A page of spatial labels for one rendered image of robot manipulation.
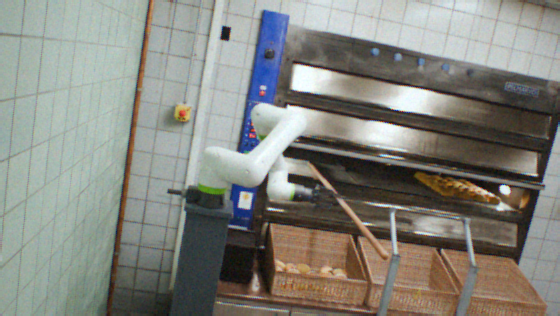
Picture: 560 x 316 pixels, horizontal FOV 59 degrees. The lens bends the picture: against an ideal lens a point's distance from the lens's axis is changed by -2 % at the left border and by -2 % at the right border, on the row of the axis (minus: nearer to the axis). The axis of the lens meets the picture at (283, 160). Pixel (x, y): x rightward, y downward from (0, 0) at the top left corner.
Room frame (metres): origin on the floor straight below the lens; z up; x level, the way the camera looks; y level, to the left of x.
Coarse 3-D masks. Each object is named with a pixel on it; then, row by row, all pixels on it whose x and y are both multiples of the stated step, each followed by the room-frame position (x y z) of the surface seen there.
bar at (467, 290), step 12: (360, 204) 2.88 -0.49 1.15; (372, 204) 2.89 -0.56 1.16; (384, 204) 2.91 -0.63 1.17; (432, 216) 2.95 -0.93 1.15; (444, 216) 2.95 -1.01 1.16; (456, 216) 2.97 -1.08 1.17; (468, 228) 2.95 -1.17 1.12; (468, 240) 2.89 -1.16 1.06; (396, 252) 2.72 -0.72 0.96; (468, 252) 2.86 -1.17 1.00; (396, 264) 2.68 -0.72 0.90; (468, 276) 2.77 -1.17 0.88; (384, 288) 2.70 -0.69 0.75; (468, 288) 2.75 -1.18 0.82; (384, 300) 2.68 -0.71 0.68; (468, 300) 2.76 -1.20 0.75; (384, 312) 2.68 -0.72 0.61; (456, 312) 2.79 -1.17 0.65
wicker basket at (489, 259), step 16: (448, 256) 3.32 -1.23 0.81; (464, 256) 3.34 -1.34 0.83; (480, 256) 3.36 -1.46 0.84; (448, 272) 3.16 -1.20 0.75; (464, 272) 3.31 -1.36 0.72; (480, 272) 3.34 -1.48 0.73; (496, 272) 3.36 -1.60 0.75; (512, 272) 3.35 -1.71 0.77; (496, 288) 3.34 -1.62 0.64; (512, 288) 3.31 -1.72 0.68; (528, 288) 3.16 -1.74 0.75; (480, 304) 2.88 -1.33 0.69; (496, 304) 2.89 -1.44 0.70; (512, 304) 2.91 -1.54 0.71; (528, 304) 2.93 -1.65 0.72; (544, 304) 2.96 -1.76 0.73
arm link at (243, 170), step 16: (272, 112) 2.40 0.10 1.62; (288, 112) 2.38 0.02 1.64; (272, 128) 2.41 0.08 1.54; (288, 128) 2.29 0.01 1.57; (304, 128) 2.37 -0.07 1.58; (272, 144) 2.18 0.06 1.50; (288, 144) 2.27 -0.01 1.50; (240, 160) 2.05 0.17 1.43; (256, 160) 2.05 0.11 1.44; (272, 160) 2.14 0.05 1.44; (240, 176) 2.02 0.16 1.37; (256, 176) 2.02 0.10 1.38
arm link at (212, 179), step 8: (208, 152) 2.09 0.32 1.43; (216, 152) 2.09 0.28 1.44; (224, 152) 2.09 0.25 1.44; (232, 152) 2.10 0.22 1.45; (208, 160) 2.08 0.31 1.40; (216, 160) 2.07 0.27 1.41; (224, 160) 2.06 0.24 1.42; (200, 168) 2.12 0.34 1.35; (208, 168) 2.08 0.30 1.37; (216, 168) 2.07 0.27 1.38; (224, 168) 2.05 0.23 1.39; (200, 176) 2.11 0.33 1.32; (208, 176) 2.08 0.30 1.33; (216, 176) 2.08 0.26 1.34; (224, 176) 2.06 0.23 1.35; (200, 184) 2.10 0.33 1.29; (208, 184) 2.08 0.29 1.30; (216, 184) 2.08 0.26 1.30; (224, 184) 2.11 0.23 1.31; (208, 192) 2.08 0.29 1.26; (216, 192) 2.09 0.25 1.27; (224, 192) 2.13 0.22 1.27
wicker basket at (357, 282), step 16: (272, 224) 3.14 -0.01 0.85; (272, 240) 2.97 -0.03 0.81; (304, 240) 3.17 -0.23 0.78; (320, 240) 3.19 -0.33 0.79; (336, 240) 3.21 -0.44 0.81; (352, 240) 3.18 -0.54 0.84; (272, 256) 2.86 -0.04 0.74; (288, 256) 3.12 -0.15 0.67; (304, 256) 3.14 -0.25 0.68; (336, 256) 3.18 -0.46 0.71; (352, 256) 3.11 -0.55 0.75; (272, 272) 2.77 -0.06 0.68; (288, 272) 2.70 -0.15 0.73; (352, 272) 3.04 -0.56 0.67; (272, 288) 2.69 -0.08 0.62; (288, 288) 2.71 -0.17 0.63; (304, 288) 2.72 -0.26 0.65; (320, 288) 2.74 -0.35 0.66; (352, 288) 2.77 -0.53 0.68; (352, 304) 2.77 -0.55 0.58
